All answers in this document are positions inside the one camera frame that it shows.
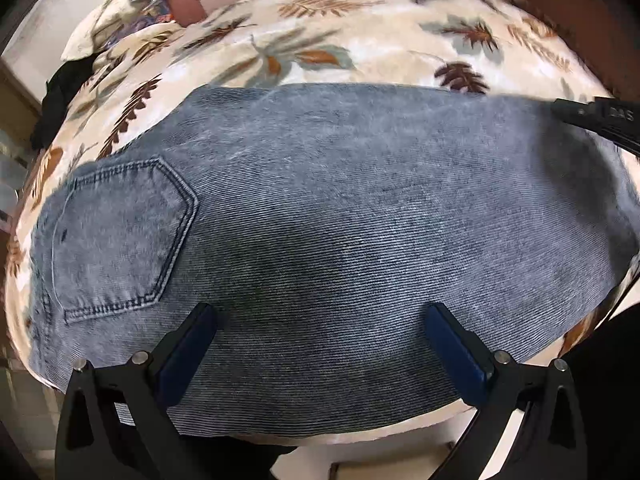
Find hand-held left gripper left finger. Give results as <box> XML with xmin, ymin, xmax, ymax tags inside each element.
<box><xmin>54</xmin><ymin>302</ymin><xmax>219</xmax><ymax>480</ymax></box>

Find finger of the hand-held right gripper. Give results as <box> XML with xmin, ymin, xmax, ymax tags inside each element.
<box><xmin>551</xmin><ymin>96</ymin><xmax>640</xmax><ymax>154</ymax></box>

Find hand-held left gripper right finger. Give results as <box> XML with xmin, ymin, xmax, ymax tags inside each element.
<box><xmin>424</xmin><ymin>302</ymin><xmax>587</xmax><ymax>480</ymax></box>

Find blue denim pants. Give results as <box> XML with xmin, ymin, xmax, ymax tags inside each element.
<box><xmin>27</xmin><ymin>82</ymin><xmax>640</xmax><ymax>442</ymax></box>

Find dark wooden headboard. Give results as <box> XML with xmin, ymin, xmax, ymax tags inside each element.
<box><xmin>500</xmin><ymin>0</ymin><xmax>640</xmax><ymax>101</ymax></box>

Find person's dark clothing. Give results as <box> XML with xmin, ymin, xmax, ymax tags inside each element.
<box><xmin>567</xmin><ymin>280</ymin><xmax>640</xmax><ymax>480</ymax></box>

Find cream leaf-print blanket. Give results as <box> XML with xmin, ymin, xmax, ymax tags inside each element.
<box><xmin>0</xmin><ymin>0</ymin><xmax>640</xmax><ymax>448</ymax></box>

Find black cloth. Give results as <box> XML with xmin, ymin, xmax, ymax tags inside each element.
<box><xmin>41</xmin><ymin>55</ymin><xmax>97</xmax><ymax>152</ymax></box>

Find white cloth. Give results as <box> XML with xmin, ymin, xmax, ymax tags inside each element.
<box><xmin>61</xmin><ymin>20</ymin><xmax>108</xmax><ymax>59</ymax></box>

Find colourful printed cloth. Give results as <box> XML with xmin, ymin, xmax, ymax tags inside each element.
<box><xmin>135</xmin><ymin>0</ymin><xmax>176</xmax><ymax>26</ymax></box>

